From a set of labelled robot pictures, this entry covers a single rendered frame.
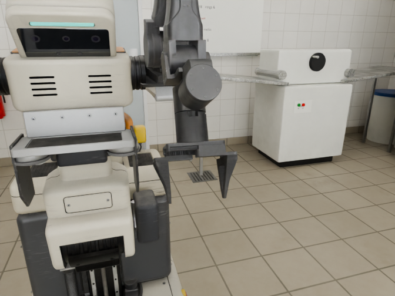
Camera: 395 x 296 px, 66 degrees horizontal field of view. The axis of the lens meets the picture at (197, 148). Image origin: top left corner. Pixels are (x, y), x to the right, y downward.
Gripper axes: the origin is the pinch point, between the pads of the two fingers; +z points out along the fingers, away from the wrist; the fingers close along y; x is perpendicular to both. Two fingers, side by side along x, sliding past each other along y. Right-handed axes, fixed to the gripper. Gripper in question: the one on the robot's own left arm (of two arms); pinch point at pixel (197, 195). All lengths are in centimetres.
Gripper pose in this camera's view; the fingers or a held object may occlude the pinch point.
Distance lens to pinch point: 53.3
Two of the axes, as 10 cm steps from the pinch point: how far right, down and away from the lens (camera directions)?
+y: 9.7, -0.6, 2.2
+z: 0.9, 9.9, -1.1
